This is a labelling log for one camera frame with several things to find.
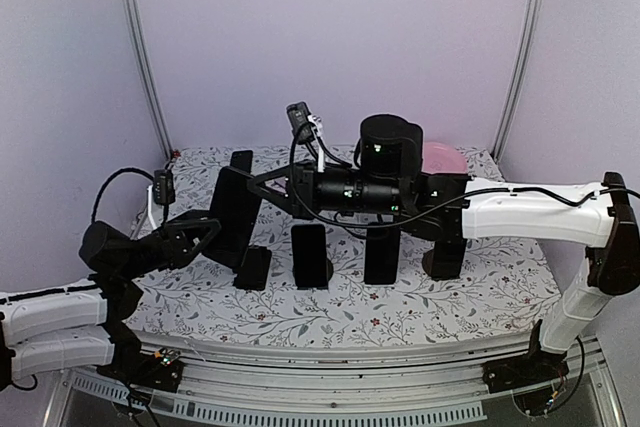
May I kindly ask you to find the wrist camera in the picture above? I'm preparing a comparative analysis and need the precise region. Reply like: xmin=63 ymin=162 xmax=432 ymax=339
xmin=132 ymin=168 xmax=176 ymax=232
xmin=286 ymin=101 xmax=326 ymax=173

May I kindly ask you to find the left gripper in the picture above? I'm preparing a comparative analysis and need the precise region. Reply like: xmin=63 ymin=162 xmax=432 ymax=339
xmin=117 ymin=209 xmax=232 ymax=280

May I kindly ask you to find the pink plastic plate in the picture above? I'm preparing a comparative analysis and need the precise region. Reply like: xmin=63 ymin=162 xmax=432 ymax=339
xmin=422 ymin=142 xmax=468 ymax=174

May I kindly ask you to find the black phone blue edge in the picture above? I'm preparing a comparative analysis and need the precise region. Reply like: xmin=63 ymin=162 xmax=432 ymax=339
xmin=364 ymin=227 xmax=401 ymax=285

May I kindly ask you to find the black phone teal edge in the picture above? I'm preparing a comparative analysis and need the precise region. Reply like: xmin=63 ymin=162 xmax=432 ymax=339
xmin=291 ymin=224 xmax=328 ymax=289

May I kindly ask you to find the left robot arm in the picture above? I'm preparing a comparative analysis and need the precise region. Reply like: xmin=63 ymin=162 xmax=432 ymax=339
xmin=1 ymin=210 xmax=221 ymax=393

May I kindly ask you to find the front aluminium rail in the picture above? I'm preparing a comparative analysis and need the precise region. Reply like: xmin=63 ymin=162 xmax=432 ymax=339
xmin=44 ymin=334 xmax=627 ymax=426

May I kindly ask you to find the aluminium frame post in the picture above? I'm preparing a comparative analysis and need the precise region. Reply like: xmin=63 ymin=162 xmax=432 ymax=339
xmin=491 ymin=0 xmax=543 ymax=164
xmin=122 ymin=0 xmax=174 ymax=159

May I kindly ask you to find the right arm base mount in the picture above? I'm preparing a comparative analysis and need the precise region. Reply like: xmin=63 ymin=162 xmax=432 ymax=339
xmin=482 ymin=320 xmax=569 ymax=393

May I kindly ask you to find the small black phone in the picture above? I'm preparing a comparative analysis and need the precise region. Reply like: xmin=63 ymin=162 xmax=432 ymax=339
xmin=229 ymin=150 xmax=253 ymax=173

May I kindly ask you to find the left black cable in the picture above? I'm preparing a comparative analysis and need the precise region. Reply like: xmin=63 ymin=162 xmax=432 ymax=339
xmin=89 ymin=168 xmax=156 ymax=223

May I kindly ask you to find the right aluminium frame post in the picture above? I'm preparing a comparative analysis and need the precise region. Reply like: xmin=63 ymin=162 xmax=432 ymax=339
xmin=491 ymin=0 xmax=543 ymax=164

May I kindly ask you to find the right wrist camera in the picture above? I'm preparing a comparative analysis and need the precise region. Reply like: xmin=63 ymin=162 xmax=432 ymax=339
xmin=286 ymin=101 xmax=326 ymax=173

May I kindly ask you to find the black folding phone stand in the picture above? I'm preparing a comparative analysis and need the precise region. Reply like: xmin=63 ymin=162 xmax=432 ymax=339
xmin=233 ymin=246 xmax=272 ymax=291

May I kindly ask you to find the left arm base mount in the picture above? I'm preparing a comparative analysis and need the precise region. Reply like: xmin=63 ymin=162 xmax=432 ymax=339
xmin=96 ymin=322 xmax=185 ymax=393

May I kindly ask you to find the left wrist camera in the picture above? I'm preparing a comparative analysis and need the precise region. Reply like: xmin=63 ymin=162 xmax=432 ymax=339
xmin=132 ymin=168 xmax=176 ymax=232

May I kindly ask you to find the left aluminium frame post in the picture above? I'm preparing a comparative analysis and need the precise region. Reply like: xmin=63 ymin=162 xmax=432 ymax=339
xmin=122 ymin=0 xmax=174 ymax=159

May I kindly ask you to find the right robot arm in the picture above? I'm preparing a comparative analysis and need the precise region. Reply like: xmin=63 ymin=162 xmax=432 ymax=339
xmin=248 ymin=114 xmax=639 ymax=383

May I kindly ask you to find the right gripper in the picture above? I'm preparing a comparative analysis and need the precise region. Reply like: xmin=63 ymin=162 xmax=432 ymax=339
xmin=247 ymin=159 xmax=403 ymax=220

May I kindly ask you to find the dark grey phone stand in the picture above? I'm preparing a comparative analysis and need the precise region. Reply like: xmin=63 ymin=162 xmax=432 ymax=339
xmin=293 ymin=258 xmax=334 ymax=290

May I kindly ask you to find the floral patterned table mat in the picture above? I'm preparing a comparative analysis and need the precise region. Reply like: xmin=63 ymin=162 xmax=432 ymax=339
xmin=119 ymin=144 xmax=565 ymax=350

